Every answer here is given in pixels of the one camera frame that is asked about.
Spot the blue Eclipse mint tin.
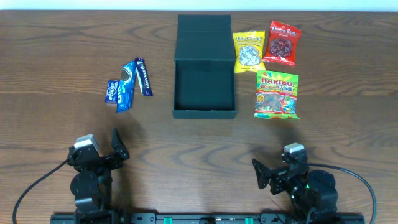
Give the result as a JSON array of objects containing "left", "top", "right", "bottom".
[{"left": 104, "top": 80, "right": 119, "bottom": 104}]

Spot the Dairy Milk chocolate bar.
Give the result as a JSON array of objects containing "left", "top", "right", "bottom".
[{"left": 135, "top": 58, "right": 153, "bottom": 96}]

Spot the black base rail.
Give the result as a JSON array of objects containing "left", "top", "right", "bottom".
[{"left": 49, "top": 212, "right": 364, "bottom": 224}]

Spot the blue Oreo cookie pack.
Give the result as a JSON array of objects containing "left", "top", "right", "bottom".
[{"left": 116, "top": 60, "right": 136, "bottom": 113}]

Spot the dark green open box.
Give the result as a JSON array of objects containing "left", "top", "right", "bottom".
[{"left": 172, "top": 14, "right": 237, "bottom": 119}]

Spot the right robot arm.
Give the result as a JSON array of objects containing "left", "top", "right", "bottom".
[{"left": 252, "top": 149, "right": 338, "bottom": 223}]

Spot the red Hacks candy bag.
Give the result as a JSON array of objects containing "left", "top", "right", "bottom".
[{"left": 262, "top": 21, "right": 302, "bottom": 67}]

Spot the Haribo gummy worms bag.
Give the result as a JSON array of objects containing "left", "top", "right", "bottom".
[{"left": 254, "top": 70, "right": 299, "bottom": 119}]

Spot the yellow Hacks candy bag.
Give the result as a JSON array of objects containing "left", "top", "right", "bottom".
[{"left": 233, "top": 31, "right": 266, "bottom": 73}]

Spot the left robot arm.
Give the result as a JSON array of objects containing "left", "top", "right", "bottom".
[{"left": 67, "top": 129, "right": 130, "bottom": 223}]

